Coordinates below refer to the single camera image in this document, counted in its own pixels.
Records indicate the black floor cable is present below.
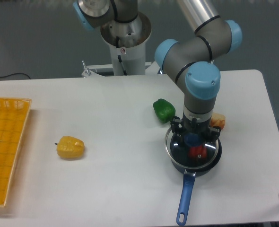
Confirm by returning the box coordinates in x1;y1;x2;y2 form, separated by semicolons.
0;72;32;79

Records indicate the yellow bell pepper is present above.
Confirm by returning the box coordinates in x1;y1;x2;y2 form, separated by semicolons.
56;136;85;159

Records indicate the yellow woven basket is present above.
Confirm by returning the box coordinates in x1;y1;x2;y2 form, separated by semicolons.
0;97;32;207

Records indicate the glass pot lid blue knob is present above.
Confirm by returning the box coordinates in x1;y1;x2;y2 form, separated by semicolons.
165;126;220;168

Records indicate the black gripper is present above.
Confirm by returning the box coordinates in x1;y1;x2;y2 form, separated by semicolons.
170;116;221;142

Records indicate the dark pot blue handle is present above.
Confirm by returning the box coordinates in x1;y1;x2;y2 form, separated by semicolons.
169;132;223;226

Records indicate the green bell pepper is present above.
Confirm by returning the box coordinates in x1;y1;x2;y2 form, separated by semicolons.
153;98;175;123

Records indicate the red bell pepper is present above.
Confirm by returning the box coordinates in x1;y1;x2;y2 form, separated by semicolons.
188;145;208;158

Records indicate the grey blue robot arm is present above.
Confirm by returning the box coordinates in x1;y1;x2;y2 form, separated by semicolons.
73;0;243;142

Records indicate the toasted bread piece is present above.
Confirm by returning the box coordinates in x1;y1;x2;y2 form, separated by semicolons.
210;113;226;130

